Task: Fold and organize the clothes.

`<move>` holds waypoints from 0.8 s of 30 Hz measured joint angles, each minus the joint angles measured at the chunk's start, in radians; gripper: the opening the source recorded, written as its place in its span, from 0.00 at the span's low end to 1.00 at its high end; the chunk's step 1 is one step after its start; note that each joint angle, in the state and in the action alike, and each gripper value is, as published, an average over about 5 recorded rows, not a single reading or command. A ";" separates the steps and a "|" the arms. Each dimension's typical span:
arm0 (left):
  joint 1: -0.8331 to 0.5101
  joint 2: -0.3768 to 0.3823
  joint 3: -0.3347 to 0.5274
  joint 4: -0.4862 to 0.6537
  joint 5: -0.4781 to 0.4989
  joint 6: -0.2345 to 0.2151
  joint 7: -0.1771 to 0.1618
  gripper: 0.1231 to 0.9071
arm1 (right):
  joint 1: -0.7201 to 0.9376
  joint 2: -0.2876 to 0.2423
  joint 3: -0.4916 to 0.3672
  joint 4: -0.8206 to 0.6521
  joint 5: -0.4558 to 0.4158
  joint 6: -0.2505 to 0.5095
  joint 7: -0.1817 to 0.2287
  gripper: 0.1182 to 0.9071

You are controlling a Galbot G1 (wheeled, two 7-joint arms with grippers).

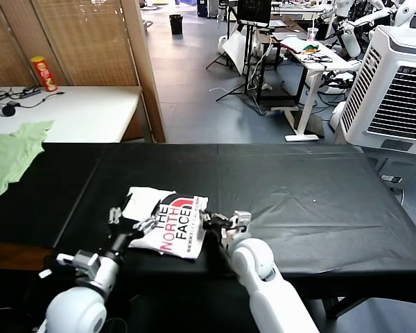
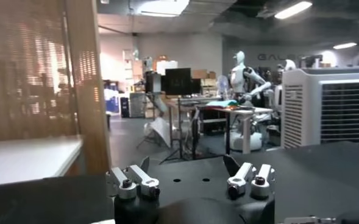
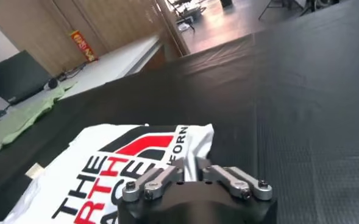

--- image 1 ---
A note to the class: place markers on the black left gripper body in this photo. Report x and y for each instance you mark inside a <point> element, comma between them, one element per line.
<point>125,232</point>

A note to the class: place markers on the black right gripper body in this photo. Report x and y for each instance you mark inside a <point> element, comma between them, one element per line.
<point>218,222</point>

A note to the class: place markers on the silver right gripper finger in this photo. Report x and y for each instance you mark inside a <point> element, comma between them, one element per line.
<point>206,224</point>
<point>205,213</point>

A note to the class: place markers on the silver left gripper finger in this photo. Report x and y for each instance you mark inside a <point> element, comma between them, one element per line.
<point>147,223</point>
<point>117,214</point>

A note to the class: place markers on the white printed t-shirt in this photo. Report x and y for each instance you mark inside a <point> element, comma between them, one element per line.
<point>177,239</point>

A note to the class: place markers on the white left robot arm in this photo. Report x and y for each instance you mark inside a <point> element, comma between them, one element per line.
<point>76,305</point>

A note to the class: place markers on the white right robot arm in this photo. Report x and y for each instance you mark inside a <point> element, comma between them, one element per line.
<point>260,270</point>

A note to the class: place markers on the black table cloth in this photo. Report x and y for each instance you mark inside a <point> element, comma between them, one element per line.
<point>263,173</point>

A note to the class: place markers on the white side table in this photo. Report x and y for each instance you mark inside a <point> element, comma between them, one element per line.
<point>90,111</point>

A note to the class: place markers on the light green t-shirt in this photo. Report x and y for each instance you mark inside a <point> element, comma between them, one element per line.
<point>7,156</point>

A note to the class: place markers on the dark power strip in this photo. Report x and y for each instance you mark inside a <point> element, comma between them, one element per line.
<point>31,92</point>

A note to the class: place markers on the red chips can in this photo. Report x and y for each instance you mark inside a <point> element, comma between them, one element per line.
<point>44,74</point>

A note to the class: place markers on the white leaning board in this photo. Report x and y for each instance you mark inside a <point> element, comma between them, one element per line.
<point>237,52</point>

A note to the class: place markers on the wooden bamboo partition screen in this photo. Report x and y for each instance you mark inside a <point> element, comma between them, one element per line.
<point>90,41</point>

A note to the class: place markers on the white standing desk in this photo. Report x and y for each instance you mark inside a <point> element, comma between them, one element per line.
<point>319,64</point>

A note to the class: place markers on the black trash bin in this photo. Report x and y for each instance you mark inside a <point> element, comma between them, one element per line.
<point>176,24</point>

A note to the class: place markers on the plastic cup with straw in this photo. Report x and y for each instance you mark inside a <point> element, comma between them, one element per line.
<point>312,33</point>

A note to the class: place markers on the black monitor on tripod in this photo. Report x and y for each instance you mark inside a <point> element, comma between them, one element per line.
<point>253,8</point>

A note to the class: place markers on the white air cooler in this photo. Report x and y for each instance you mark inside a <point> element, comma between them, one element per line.
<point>388,86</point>

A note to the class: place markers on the white humanoid robot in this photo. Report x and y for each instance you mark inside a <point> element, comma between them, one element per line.
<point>404,12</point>
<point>348,38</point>

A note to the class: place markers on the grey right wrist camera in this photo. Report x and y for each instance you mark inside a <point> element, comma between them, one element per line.
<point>242,219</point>

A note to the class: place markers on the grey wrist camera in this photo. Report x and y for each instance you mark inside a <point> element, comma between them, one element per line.
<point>85,263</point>
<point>242,219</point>

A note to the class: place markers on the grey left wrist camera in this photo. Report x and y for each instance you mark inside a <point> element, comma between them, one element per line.
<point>85,263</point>

